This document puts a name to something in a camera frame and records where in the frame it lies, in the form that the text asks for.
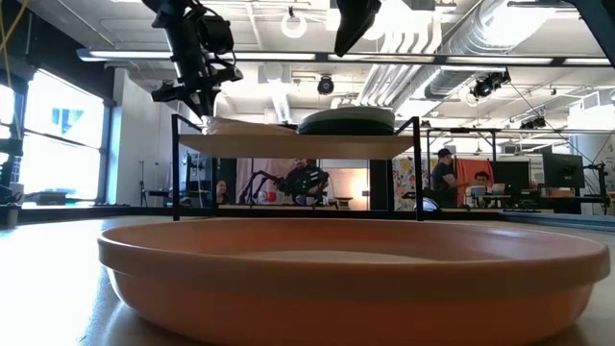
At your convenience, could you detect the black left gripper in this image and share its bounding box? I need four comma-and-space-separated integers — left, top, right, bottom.
151, 12, 244, 119

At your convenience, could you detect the wooden shelf black metal frame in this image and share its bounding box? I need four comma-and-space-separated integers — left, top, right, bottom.
171, 113, 425, 223

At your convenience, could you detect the dark navy plate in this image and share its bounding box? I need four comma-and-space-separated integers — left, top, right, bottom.
297, 117, 397, 129

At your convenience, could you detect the black plate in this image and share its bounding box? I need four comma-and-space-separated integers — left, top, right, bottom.
298, 123, 395, 136

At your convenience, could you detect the terracotta orange plate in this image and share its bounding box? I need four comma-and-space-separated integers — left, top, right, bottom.
97, 216, 612, 346

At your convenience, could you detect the black pillar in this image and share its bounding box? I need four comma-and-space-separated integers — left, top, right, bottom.
218, 158, 238, 206
368, 159, 395, 211

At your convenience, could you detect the white ceiling pipe bundle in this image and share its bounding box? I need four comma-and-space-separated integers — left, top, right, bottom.
357, 28, 436, 108

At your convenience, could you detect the black overhead beam with lights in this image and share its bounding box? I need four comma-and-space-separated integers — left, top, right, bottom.
76, 46, 615, 67

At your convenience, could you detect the person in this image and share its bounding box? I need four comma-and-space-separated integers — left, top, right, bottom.
468, 170, 496, 198
283, 158, 332, 207
214, 178, 231, 206
430, 147, 462, 209

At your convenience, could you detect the large bright window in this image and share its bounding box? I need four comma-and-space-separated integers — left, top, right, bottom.
0, 66, 112, 209

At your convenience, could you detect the black ceiling spotlight cluster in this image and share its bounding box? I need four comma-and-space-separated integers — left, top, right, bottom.
469, 70, 511, 100

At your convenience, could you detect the floral patterned panel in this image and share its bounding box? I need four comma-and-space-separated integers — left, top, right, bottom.
392, 158, 420, 211

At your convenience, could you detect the orange panel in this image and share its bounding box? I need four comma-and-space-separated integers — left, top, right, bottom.
455, 158, 495, 193

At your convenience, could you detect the dark background equipment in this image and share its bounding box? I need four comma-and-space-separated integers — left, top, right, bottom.
0, 137, 42, 206

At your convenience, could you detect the black computer monitor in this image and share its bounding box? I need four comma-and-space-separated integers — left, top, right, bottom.
494, 161, 532, 191
542, 152, 586, 189

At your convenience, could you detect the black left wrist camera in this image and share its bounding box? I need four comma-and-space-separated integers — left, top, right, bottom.
196, 12, 235, 55

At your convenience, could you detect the white ring lamp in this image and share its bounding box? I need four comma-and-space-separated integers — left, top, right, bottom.
280, 12, 308, 39

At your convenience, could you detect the silver ventilation duct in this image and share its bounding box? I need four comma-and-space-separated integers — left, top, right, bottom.
393, 0, 547, 102

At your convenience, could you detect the black metal table frame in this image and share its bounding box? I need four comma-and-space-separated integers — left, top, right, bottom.
0, 204, 615, 233

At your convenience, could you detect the black background rig frame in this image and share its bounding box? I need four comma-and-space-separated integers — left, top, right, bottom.
425, 125, 615, 160

